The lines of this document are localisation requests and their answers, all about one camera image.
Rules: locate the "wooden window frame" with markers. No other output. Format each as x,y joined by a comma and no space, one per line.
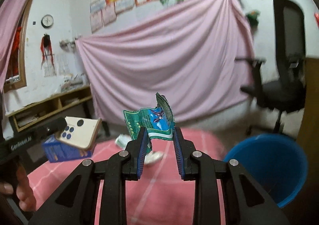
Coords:
15,78

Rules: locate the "round wall clock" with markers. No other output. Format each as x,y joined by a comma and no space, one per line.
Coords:
47,21

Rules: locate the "red tassel wall ornament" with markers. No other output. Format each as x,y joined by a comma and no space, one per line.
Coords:
46,49

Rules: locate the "large pink hanging sheet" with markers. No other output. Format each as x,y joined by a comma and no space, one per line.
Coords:
185,52

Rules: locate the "person's left hand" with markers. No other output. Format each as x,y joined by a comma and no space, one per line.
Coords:
24,192

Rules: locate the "green snack wrapper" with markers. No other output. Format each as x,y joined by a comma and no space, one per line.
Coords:
159,121

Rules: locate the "white phone with case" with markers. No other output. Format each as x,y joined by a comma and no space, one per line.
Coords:
79,132

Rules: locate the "black office chair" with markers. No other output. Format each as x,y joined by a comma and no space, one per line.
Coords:
287,93

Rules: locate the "white green paper packet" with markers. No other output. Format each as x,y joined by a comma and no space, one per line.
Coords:
122,140

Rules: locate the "wooden shelf desk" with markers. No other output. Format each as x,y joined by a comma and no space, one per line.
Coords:
37,112

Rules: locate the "blue cardboard box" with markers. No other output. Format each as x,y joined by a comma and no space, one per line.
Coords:
57,151

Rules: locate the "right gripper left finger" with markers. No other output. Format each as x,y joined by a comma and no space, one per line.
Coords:
75,200

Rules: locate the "green hanging box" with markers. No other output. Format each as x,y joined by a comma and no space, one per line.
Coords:
252,17

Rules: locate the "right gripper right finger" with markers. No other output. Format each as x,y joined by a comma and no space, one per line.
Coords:
224,191

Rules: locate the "blue plastic bucket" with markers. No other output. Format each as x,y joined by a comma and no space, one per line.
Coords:
276,162

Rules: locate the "white power adapter plug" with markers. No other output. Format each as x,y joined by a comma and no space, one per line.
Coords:
153,157

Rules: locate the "pink checkered tablecloth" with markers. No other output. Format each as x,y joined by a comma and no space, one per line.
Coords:
159,197

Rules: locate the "wooden cabinet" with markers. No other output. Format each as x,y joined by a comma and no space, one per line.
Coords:
308,132

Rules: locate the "pink window curtain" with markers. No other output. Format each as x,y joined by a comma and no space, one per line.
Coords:
10,13

